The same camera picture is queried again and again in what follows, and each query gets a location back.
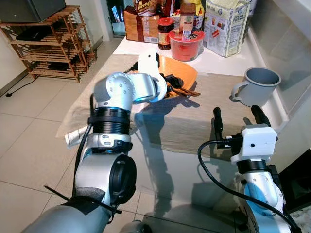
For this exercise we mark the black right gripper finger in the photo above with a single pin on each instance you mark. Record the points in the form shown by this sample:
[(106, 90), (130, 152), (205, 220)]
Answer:
[(218, 124), (260, 116)]

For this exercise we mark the orange plastic bowl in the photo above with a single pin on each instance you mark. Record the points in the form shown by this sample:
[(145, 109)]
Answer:
[(182, 70)]

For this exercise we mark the brown fork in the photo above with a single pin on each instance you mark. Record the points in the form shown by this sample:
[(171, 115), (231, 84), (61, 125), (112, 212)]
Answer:
[(192, 92)]

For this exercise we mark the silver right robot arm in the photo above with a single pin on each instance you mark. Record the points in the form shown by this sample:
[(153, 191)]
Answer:
[(262, 194)]

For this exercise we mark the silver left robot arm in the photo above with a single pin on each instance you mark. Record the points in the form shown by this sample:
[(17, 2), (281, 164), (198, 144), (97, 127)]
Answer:
[(116, 90)]

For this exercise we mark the beige table cloth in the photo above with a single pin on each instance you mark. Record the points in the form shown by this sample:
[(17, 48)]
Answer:
[(194, 121)]

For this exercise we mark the grey mug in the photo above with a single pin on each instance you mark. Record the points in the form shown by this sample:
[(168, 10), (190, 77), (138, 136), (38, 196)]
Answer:
[(260, 90)]

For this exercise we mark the red plastic container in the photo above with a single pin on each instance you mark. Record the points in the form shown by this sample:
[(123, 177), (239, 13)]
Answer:
[(187, 48)]

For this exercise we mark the dark jar with red lid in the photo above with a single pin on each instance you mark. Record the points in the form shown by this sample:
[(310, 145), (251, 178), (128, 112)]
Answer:
[(165, 34)]

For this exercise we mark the brown spice bottle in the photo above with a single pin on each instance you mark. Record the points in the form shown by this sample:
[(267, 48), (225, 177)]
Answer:
[(187, 19)]

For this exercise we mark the brown snack box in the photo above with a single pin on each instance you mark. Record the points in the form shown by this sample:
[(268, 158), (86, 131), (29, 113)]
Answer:
[(141, 24)]

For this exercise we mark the white printed carton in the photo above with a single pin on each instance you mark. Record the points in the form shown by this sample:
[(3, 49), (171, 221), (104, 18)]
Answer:
[(226, 26)]

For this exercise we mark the white kitchen counter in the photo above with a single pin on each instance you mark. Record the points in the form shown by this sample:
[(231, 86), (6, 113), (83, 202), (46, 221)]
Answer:
[(291, 48)]

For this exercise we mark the white paper roll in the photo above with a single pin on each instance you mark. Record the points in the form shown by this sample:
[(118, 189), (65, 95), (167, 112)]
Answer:
[(77, 137)]

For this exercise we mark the crumpled white cloth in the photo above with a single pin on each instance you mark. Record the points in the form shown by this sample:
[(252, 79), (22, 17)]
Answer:
[(303, 221)]

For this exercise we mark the wooden slatted rack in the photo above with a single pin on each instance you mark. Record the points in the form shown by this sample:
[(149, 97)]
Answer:
[(53, 53)]

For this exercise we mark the flat black device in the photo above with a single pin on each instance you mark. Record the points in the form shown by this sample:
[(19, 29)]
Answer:
[(31, 34)]

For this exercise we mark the black appliance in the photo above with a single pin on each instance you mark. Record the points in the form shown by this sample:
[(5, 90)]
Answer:
[(29, 9)]

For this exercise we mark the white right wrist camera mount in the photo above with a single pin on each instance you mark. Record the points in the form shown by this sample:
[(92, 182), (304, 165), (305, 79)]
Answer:
[(255, 143)]

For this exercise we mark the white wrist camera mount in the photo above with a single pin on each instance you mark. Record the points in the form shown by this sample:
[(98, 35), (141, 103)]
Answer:
[(255, 143), (148, 63)]

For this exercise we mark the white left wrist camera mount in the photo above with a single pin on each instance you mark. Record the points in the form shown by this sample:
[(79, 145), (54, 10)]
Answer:
[(148, 63)]

